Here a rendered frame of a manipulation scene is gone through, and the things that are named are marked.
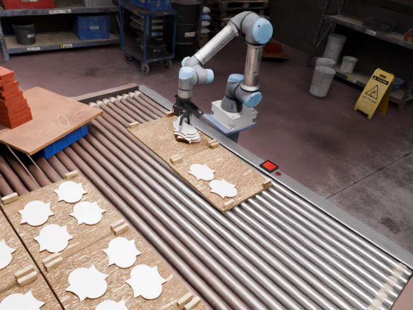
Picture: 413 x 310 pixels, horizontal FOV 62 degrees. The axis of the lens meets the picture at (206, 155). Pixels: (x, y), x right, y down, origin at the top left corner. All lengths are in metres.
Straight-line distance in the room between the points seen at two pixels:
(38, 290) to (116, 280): 0.25
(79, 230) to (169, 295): 0.45
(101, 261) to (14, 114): 0.90
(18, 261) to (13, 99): 0.81
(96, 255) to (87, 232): 0.12
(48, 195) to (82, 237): 0.30
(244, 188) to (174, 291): 0.65
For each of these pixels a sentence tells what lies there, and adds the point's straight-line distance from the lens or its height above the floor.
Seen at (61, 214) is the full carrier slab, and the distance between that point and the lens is 1.54.
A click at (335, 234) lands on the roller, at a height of 0.92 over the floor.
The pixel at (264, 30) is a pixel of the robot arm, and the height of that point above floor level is 1.55.
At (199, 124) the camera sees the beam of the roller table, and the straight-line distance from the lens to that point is 2.18.
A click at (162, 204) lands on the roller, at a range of 1.57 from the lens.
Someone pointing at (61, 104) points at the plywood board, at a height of 1.04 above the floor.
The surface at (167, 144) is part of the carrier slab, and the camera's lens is 1.92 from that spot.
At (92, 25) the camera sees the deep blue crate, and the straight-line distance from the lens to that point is 6.06.
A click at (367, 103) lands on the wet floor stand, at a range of 5.14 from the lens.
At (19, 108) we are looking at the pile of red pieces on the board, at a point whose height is 1.13.
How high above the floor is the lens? 2.00
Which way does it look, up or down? 35 degrees down
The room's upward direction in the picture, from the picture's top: 8 degrees clockwise
